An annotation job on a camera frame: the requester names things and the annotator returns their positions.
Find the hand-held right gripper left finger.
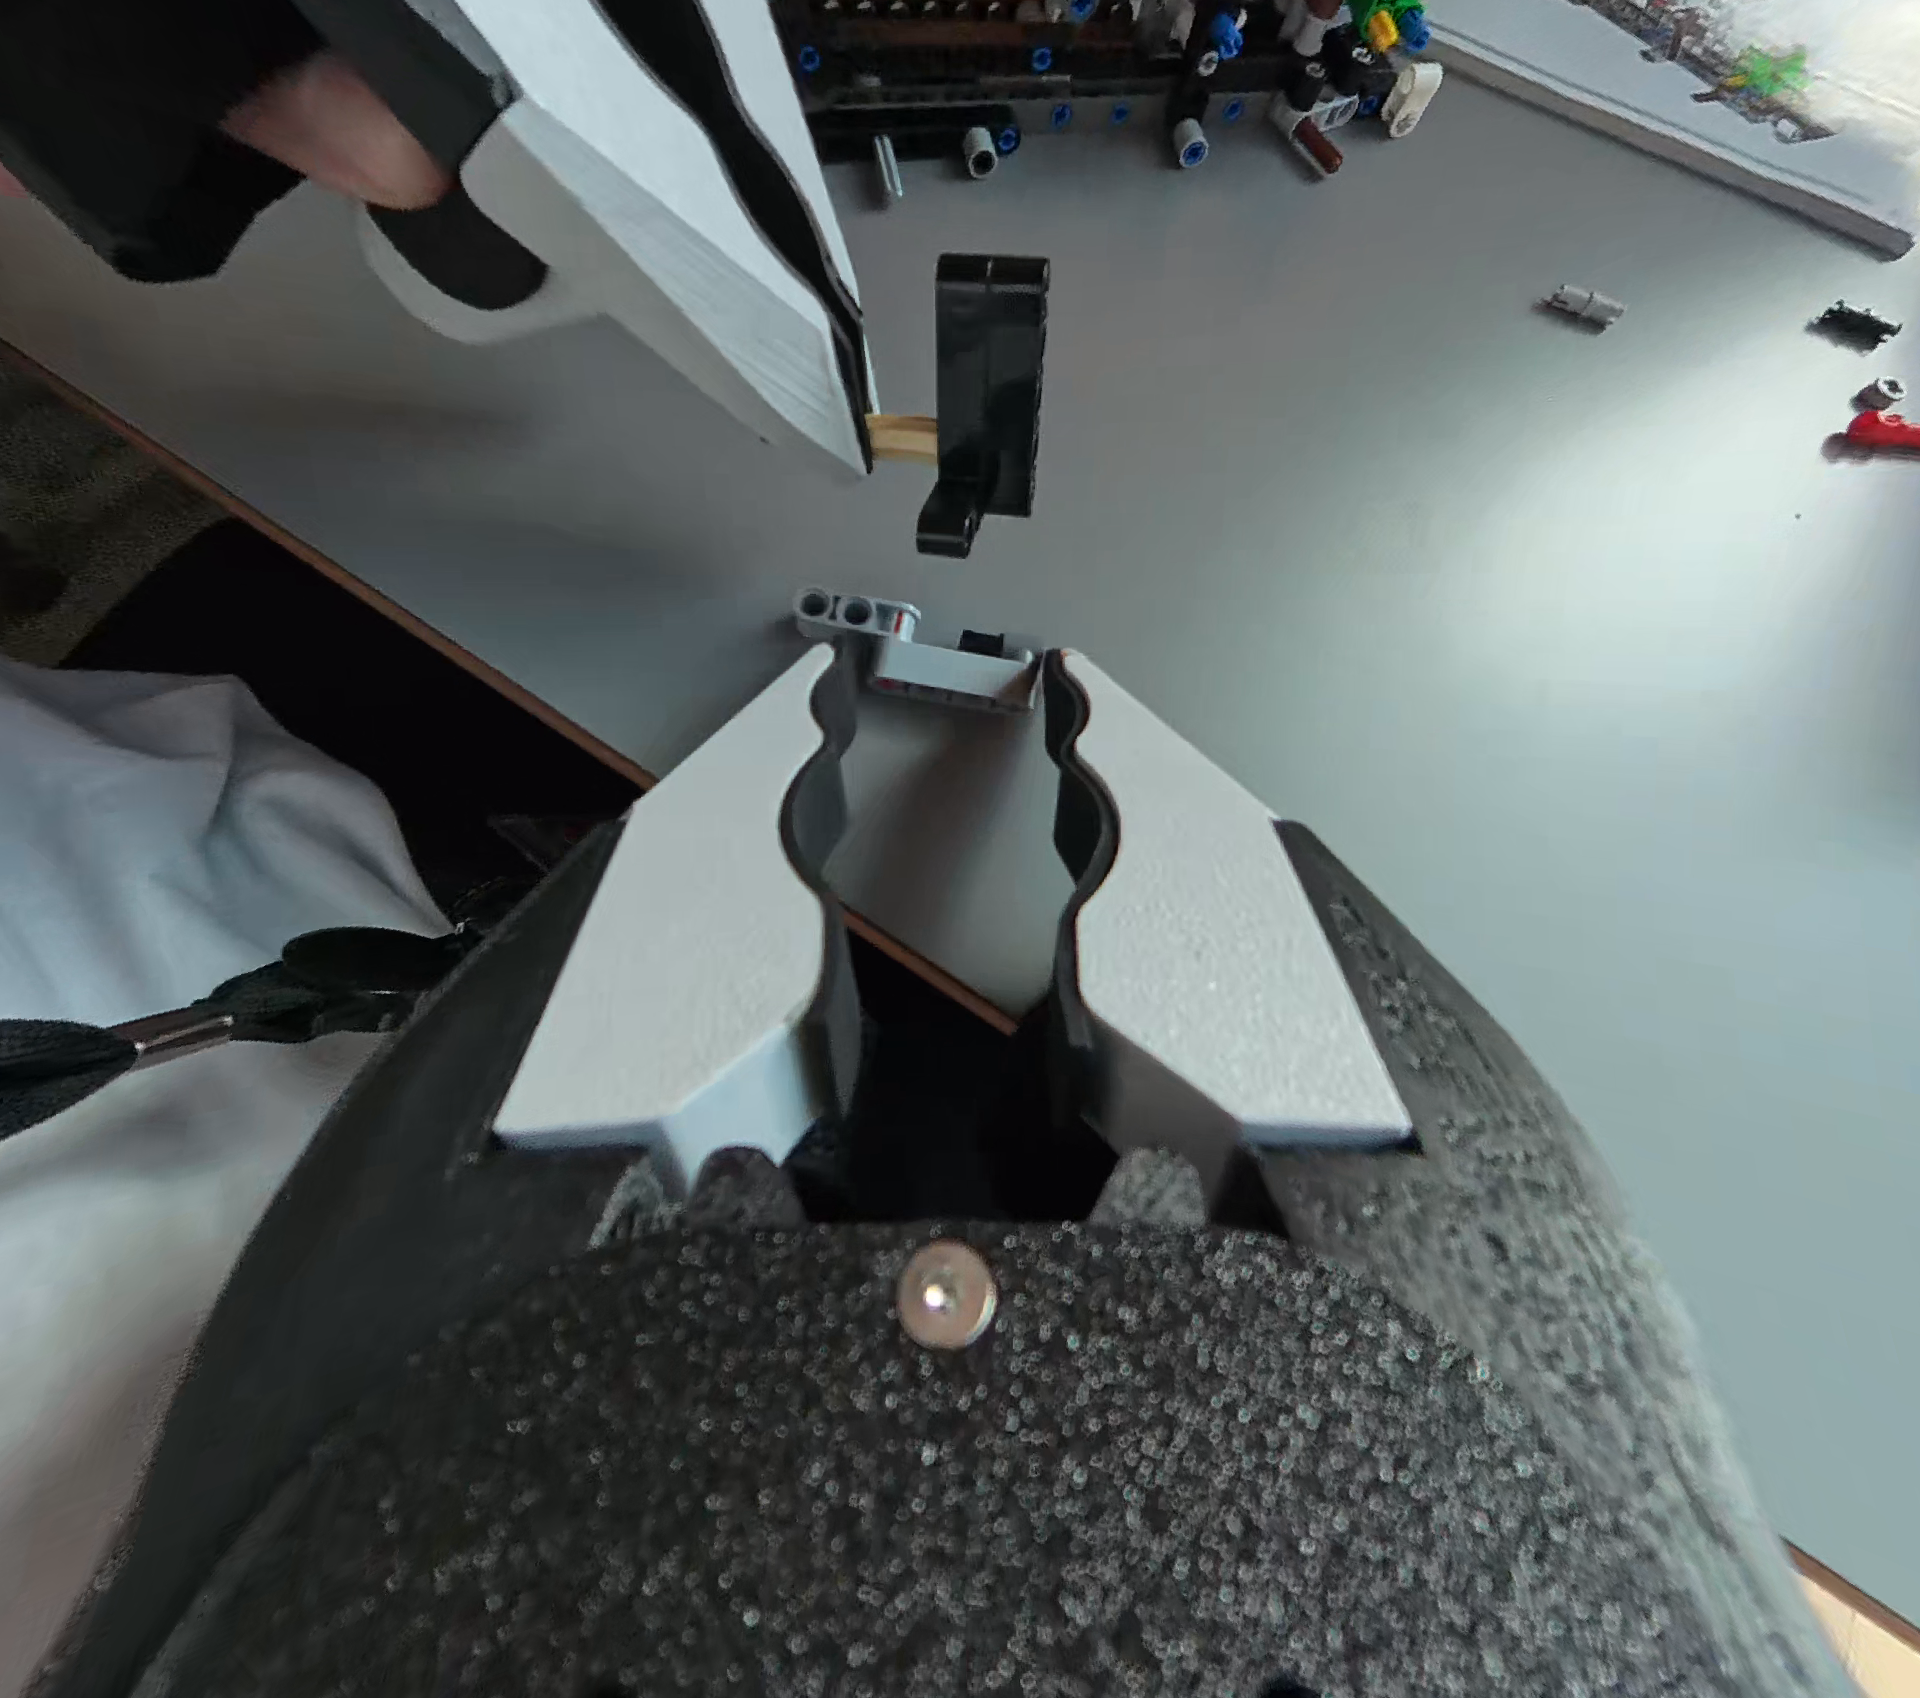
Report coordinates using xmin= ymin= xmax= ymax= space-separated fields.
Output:
xmin=491 ymin=641 xmax=870 ymax=1190

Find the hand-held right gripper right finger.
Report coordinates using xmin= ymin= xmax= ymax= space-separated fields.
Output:
xmin=1038 ymin=644 xmax=1421 ymax=1190

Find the black lego beam piece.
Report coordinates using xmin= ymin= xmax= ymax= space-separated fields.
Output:
xmin=914 ymin=253 xmax=1051 ymax=561

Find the grey lego angled beam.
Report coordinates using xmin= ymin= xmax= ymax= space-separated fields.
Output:
xmin=791 ymin=589 xmax=1048 ymax=719

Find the person's left hand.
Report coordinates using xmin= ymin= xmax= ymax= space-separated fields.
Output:
xmin=221 ymin=54 xmax=459 ymax=213

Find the black webbing strap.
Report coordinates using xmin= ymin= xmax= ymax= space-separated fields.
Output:
xmin=0 ymin=925 xmax=485 ymax=1138

